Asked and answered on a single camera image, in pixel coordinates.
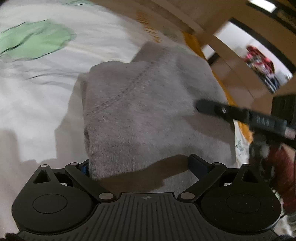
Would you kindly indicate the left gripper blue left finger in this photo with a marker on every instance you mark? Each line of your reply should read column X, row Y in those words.
column 80, row 174

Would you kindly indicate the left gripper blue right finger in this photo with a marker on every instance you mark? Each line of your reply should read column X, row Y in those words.
column 207, row 175

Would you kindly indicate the grey knit hoodie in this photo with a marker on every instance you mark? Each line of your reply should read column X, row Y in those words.
column 136, row 122

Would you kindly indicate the pile of colourful clothes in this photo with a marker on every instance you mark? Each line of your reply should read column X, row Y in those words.
column 264, row 68

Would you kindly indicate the white leaf-print duvet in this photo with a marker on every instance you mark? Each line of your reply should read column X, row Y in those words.
column 46, row 49

